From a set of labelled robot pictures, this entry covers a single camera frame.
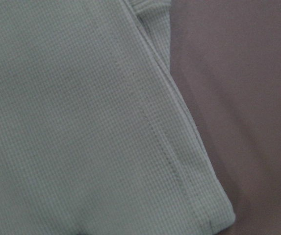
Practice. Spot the olive green long-sleeve shirt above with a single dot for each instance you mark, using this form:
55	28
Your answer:
95	137

